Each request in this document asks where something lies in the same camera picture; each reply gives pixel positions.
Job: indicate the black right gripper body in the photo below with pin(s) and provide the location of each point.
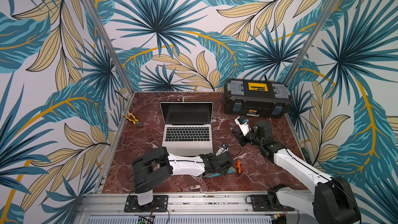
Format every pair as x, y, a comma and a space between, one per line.
244, 135

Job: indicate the aluminium front rail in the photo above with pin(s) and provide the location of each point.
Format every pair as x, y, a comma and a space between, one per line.
235, 207

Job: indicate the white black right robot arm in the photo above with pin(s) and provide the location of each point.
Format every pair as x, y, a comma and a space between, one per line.
329, 200

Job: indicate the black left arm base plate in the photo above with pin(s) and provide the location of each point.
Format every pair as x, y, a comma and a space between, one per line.
158, 205

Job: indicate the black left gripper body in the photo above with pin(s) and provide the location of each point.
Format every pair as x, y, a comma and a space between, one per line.
223, 171

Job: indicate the black toolbox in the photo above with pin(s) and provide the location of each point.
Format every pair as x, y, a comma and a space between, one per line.
256, 98

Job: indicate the silver laptop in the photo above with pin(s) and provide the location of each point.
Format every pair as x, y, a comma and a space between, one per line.
187, 130

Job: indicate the aluminium frame post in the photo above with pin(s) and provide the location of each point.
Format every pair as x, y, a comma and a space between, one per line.
93, 13
319, 24

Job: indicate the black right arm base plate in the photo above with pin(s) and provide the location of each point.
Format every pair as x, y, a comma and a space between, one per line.
265, 203

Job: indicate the orange screwdriver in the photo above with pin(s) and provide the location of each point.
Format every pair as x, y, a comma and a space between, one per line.
238, 167

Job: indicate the yellow black pliers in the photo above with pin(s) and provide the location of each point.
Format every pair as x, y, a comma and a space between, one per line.
131, 118

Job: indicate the aluminium frame post left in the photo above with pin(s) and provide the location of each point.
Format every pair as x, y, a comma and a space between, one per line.
93, 13

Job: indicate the aluminium frame post right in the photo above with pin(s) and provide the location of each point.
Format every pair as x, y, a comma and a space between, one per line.
319, 24

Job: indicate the teal utility knife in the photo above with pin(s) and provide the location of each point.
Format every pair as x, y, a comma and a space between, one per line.
230, 171

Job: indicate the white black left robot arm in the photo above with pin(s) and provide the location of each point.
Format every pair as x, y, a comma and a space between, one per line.
156, 166

